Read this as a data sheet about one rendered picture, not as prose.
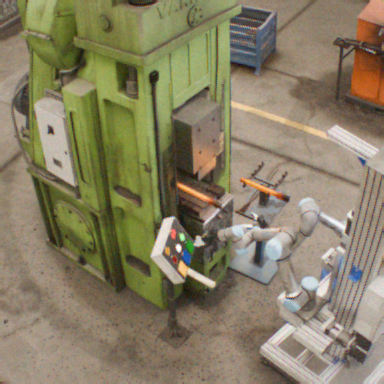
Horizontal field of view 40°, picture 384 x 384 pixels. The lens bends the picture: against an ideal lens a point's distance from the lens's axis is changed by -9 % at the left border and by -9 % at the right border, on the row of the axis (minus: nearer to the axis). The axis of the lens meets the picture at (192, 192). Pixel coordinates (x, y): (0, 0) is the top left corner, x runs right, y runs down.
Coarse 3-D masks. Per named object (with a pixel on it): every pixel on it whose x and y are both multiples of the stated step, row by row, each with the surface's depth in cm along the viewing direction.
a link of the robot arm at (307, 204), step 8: (304, 200) 371; (312, 200) 372; (304, 208) 366; (312, 208) 365; (320, 208) 372; (320, 216) 372; (328, 216) 376; (320, 224) 378; (328, 224) 377; (336, 224) 379; (344, 224) 383; (336, 232) 384
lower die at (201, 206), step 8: (184, 184) 430; (192, 184) 430; (184, 192) 424; (200, 192) 424; (208, 192) 423; (184, 200) 420; (192, 200) 418; (200, 200) 417; (184, 208) 419; (192, 208) 413; (200, 208) 413; (208, 208) 419; (200, 216) 414
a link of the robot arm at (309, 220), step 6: (306, 216) 361; (312, 216) 360; (306, 222) 360; (312, 222) 360; (300, 228) 364; (306, 228) 361; (312, 228) 361; (300, 234) 365; (306, 234) 362; (300, 240) 368; (294, 246) 372; (294, 252) 376; (276, 264) 386
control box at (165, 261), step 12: (168, 228) 369; (180, 228) 379; (156, 240) 366; (168, 240) 364; (180, 240) 375; (192, 240) 388; (156, 252) 356; (180, 252) 371; (192, 252) 384; (168, 264) 357; (168, 276) 366; (180, 276) 364
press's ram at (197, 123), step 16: (192, 96) 379; (176, 112) 365; (192, 112) 365; (208, 112) 365; (176, 128) 365; (192, 128) 356; (208, 128) 372; (176, 144) 374; (192, 144) 364; (208, 144) 381; (176, 160) 384; (192, 160) 373; (208, 160) 390
